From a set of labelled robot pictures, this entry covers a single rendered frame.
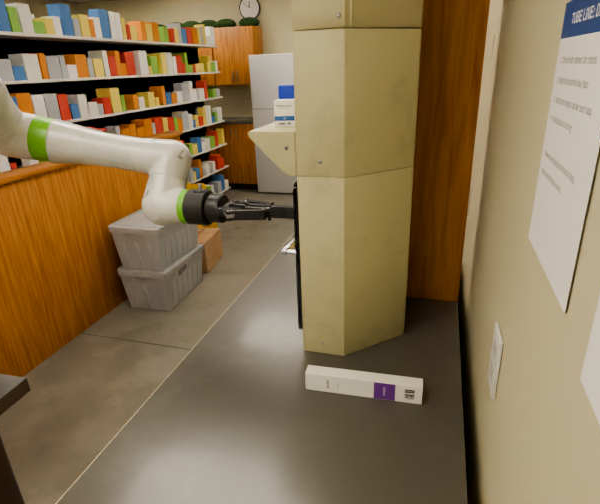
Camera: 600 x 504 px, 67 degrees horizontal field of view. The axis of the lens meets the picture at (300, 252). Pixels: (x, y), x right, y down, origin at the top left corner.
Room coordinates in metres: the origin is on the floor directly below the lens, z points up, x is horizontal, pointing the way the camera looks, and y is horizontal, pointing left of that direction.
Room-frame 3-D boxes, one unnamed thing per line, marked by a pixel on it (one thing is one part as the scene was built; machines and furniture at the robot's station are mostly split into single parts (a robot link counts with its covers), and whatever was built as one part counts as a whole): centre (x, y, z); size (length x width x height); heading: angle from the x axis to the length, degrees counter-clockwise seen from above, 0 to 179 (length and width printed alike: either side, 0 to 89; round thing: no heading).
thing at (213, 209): (1.14, 0.18, 1.31); 0.09 x 0.08 x 0.07; 73
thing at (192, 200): (1.16, 0.25, 1.31); 0.09 x 0.06 x 0.12; 163
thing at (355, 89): (1.15, -0.17, 1.33); 0.32 x 0.25 x 0.77; 163
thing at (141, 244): (3.27, 1.06, 0.49); 0.60 x 0.42 x 0.33; 163
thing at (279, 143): (1.20, 0.01, 1.46); 0.32 x 0.12 x 0.10; 163
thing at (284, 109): (1.16, 0.02, 1.54); 0.05 x 0.05 x 0.06; 80
